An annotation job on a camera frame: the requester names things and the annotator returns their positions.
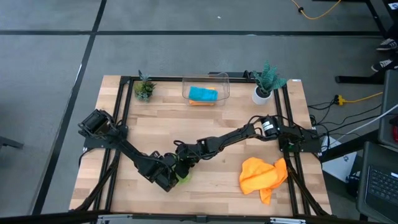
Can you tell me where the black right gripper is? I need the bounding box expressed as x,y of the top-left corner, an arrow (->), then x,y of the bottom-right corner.
175,141 -> 206,179

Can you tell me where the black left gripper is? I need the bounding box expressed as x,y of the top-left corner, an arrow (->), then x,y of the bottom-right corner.
138,158 -> 181,193

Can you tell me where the green microfiber towel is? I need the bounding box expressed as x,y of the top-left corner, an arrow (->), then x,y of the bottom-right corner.
177,170 -> 193,185

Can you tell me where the orange microfiber towel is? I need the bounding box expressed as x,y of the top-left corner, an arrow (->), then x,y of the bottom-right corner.
188,86 -> 218,107
238,157 -> 289,205

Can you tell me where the teal microfiber towel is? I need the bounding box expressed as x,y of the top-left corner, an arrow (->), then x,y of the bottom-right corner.
188,86 -> 219,103

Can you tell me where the small green succulent plant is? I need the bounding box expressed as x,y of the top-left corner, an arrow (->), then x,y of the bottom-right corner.
133,70 -> 157,103

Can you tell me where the clear plastic bin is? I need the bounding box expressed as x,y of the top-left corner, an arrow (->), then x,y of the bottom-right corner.
181,72 -> 231,107

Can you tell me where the snake plant in white pot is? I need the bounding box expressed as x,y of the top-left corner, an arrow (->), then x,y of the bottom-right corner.
251,61 -> 289,106

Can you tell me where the white box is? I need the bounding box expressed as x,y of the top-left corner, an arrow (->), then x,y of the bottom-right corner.
322,136 -> 358,183

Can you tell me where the black desk foot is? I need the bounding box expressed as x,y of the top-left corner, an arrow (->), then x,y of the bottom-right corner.
0,136 -> 24,150

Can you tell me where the grey equipment case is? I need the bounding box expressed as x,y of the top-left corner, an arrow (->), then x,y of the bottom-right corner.
377,68 -> 398,150

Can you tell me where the person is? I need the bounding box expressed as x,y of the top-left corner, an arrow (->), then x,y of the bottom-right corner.
371,23 -> 398,73

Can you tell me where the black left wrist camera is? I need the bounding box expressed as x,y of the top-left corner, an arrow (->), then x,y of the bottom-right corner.
150,151 -> 177,167

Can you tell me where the black rail with grey brackets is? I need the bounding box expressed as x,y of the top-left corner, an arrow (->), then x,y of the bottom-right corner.
0,210 -> 333,224

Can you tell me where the black aluminium table frame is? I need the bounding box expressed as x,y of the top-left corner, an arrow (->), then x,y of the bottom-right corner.
71,74 -> 332,218

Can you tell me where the yellow power plug cable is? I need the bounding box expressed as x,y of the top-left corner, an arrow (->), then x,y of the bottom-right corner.
334,91 -> 384,106

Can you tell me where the white cable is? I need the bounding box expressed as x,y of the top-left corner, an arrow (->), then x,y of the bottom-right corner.
337,104 -> 398,138

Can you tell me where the black desk frame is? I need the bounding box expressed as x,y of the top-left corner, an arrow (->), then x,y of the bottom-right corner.
335,0 -> 398,85

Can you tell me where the yellow floor cable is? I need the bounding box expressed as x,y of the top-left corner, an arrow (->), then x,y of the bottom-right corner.
290,0 -> 342,21

